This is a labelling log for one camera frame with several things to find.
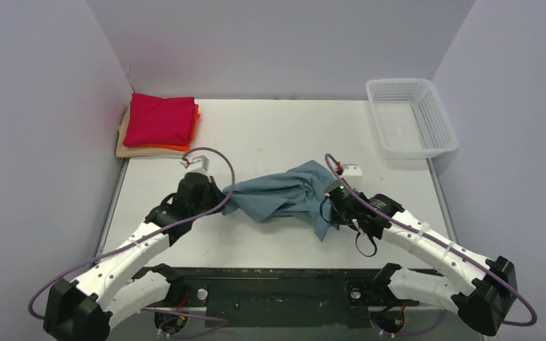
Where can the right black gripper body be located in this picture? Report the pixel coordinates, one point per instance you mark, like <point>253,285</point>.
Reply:
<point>331,205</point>

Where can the blue-grey t shirt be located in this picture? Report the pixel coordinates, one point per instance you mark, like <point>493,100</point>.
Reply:
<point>299,192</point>

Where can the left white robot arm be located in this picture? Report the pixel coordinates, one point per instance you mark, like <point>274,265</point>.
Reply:
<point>120,285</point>

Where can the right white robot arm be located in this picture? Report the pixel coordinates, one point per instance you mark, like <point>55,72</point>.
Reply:
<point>476,288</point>

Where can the folded orange t shirt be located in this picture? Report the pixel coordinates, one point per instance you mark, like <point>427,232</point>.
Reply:
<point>187,146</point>

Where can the folded magenta t shirt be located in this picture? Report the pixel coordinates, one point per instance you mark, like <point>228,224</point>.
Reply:
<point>159,120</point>

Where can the folded beige t shirt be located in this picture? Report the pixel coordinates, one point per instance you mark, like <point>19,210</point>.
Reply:
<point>122,151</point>

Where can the white plastic basket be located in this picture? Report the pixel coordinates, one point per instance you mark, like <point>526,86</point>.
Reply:
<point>410,119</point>

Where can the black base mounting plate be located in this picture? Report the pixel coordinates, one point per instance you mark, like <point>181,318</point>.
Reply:
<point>264,298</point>

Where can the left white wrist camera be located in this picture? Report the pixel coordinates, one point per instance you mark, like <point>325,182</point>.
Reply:
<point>198,164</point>

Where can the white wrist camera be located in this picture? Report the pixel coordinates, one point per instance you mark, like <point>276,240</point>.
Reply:
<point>349,170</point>
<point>198,164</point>

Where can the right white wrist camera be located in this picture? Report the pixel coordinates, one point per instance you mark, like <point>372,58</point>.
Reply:
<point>349,170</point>

